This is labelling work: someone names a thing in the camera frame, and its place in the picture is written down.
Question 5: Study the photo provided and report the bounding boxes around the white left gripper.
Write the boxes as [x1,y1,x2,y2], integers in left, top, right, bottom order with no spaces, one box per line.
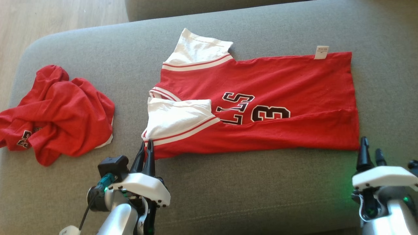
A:
[87,140,171,235]

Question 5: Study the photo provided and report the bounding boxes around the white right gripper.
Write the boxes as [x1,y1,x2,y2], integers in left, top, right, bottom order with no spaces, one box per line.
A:
[351,137,418,220]

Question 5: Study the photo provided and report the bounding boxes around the red basketball jersey white sleeves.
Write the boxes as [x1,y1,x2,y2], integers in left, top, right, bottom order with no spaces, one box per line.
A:
[141,28,360,161]

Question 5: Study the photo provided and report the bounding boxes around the large sofa seat cushion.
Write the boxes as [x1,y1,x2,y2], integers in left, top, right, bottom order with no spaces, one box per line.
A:
[0,0,418,235]

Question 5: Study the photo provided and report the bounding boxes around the adjoining sofa seat cushion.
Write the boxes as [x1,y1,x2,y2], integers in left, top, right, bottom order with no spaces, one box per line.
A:
[124,0,315,22]

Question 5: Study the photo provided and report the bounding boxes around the black cable with teal connector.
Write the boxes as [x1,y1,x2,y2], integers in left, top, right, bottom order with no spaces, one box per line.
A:
[78,173,117,231]

